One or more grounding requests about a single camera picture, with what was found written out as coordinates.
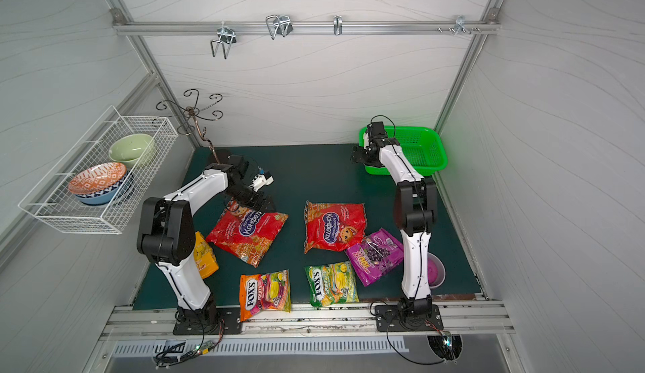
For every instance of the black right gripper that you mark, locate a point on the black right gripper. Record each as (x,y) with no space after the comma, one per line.
(360,155)

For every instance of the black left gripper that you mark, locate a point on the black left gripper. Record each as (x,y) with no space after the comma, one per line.
(255,197)

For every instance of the red candy bag with buildings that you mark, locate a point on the red candy bag with buildings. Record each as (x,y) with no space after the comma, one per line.
(246,233)

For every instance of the green plastic basket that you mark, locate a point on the green plastic basket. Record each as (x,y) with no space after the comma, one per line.
(422,147)

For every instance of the red candy bag with doll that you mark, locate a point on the red candy bag with doll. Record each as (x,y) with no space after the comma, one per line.
(334,226)

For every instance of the purple candy bag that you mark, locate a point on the purple candy bag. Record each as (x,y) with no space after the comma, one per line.
(375,256)

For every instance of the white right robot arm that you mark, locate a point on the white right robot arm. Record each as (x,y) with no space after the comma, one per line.
(414,210)

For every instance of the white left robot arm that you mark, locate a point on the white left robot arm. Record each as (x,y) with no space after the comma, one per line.
(167,235)

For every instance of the yellow candy bag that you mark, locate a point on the yellow candy bag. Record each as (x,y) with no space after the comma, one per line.
(204,257)

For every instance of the orange Fox's candy bag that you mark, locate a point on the orange Fox's candy bag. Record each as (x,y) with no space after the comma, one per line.
(264,292)

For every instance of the light green bowl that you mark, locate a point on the light green bowl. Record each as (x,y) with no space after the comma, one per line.
(136,150)

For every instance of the green Fox's candy bag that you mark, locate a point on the green Fox's candy bag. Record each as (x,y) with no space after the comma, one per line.
(332,284)

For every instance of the blue bowl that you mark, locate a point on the blue bowl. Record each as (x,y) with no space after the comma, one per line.
(106,195)

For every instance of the orange patterned bowl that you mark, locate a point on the orange patterned bowl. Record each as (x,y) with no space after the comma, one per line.
(97,177)

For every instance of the purple bowl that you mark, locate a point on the purple bowl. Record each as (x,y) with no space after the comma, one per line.
(436,271)

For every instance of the small metal hook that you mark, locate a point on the small metal hook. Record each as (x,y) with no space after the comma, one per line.
(338,25)

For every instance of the metal double hook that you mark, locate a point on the metal double hook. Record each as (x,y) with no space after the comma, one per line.
(223,42)

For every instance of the metal loop hook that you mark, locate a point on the metal loop hook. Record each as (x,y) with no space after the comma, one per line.
(279,25)

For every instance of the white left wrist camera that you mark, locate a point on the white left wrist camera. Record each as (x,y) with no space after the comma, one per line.
(261,180)

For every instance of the copper wire stand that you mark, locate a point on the copper wire stand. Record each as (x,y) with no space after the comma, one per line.
(192,114)

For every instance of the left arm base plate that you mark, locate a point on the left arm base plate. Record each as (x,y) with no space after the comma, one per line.
(207,321)

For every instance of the white wire wall basket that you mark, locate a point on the white wire wall basket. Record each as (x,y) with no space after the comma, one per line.
(50,201)

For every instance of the metal bracket hook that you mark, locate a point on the metal bracket hook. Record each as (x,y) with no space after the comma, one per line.
(460,27)

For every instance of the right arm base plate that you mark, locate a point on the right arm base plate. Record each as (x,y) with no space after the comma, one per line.
(408,315)

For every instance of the aluminium top rail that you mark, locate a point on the aluminium top rail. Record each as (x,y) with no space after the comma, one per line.
(300,28)

